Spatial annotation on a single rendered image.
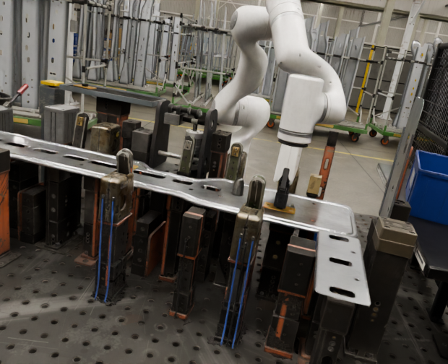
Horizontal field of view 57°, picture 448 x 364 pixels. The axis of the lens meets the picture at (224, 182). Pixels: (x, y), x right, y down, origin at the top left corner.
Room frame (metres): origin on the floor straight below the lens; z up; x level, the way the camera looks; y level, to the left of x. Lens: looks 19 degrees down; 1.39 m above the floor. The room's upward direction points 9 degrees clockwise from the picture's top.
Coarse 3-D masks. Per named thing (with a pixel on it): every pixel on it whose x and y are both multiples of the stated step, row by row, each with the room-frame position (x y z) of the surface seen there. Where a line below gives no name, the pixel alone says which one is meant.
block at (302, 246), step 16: (304, 240) 0.89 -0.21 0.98; (288, 256) 0.82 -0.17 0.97; (304, 256) 0.81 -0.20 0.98; (288, 272) 0.82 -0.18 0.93; (304, 272) 0.81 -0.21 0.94; (288, 288) 0.82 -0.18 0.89; (304, 288) 0.81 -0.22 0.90; (288, 304) 0.82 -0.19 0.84; (272, 320) 0.83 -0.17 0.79; (288, 320) 0.82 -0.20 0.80; (272, 336) 0.82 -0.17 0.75; (288, 336) 0.82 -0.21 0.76; (272, 352) 0.82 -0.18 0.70; (288, 352) 0.81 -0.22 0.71
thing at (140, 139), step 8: (144, 128) 1.39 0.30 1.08; (136, 136) 1.31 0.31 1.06; (144, 136) 1.31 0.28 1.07; (136, 144) 1.31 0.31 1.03; (144, 144) 1.31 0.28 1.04; (136, 152) 1.31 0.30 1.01; (144, 152) 1.31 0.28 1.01; (144, 160) 1.30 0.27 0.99; (136, 192) 1.32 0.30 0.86; (144, 192) 1.31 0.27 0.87; (136, 200) 1.31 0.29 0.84; (144, 200) 1.31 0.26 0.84; (136, 208) 1.31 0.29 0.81; (144, 208) 1.32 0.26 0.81; (136, 216) 1.31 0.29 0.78; (136, 224) 1.31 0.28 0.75
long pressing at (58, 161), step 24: (0, 144) 1.19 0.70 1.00; (24, 144) 1.23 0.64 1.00; (48, 144) 1.27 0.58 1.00; (72, 168) 1.09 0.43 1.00; (96, 168) 1.11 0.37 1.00; (144, 168) 1.18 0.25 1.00; (168, 192) 1.03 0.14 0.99; (192, 192) 1.04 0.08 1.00; (216, 192) 1.07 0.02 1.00; (264, 192) 1.13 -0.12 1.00; (264, 216) 0.96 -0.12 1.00; (288, 216) 0.98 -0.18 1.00; (312, 216) 1.00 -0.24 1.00; (336, 216) 1.03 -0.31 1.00
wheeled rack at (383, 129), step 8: (384, 64) 8.71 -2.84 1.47; (424, 64) 8.36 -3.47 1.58; (400, 72) 7.79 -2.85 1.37; (376, 96) 8.71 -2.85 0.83; (392, 96) 7.80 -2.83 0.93; (384, 112) 8.68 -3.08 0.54; (376, 128) 8.15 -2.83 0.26; (384, 128) 7.79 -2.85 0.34; (392, 128) 8.14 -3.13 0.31; (384, 136) 7.85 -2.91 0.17; (400, 136) 7.76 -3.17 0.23; (408, 136) 7.76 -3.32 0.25; (384, 144) 7.86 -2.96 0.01
